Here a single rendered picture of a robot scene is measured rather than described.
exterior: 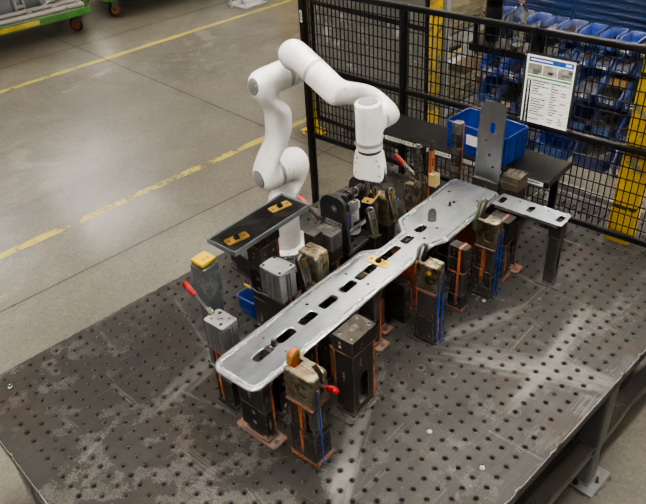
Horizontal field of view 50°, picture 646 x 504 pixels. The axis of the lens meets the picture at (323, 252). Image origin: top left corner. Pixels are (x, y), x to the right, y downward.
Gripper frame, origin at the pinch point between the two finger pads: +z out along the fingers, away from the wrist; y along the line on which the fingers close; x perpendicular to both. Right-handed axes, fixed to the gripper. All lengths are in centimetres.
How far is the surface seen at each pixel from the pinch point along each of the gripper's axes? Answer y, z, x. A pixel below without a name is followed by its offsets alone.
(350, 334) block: 10.7, 24.3, -42.0
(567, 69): 43, -10, 94
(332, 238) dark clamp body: -14.1, 20.9, -3.1
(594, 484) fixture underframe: 88, 128, 14
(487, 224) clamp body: 32, 26, 31
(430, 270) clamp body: 22.0, 25.3, -2.4
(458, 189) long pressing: 13, 30, 57
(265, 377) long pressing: -5, 26, -66
